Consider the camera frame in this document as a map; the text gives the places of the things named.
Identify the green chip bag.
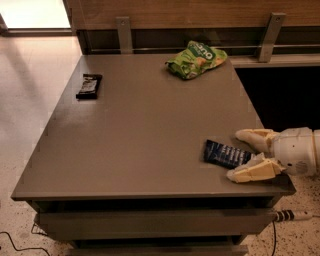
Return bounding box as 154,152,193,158
166,41,228,80

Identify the upper grey drawer front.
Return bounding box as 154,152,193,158
37,209,275,241

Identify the grey drawer cabinet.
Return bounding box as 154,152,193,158
12,54,295,249

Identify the black floor cable left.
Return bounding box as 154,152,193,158
0,230,52,256

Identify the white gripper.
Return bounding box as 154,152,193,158
226,127,316,183

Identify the lower grey drawer front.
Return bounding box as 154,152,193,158
67,246,248,256

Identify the black rxbar chocolate wrapper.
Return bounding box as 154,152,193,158
76,74,102,100

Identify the grey drawer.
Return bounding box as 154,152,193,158
37,209,275,241
67,246,248,256

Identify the right metal bracket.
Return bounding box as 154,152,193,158
257,12,286,63

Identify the metal bracket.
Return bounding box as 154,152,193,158
257,12,286,63
116,16,133,54

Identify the black white striped plug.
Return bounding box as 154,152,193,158
275,210,313,222

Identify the left metal bracket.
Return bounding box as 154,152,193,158
116,16,133,54

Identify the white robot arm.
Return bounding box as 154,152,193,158
227,127,320,183

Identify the horizontal metal rail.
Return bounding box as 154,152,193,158
90,43,320,54

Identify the blue rxbar blueberry wrapper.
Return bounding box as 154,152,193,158
204,140,253,169

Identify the black cable right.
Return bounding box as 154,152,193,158
271,221,278,256

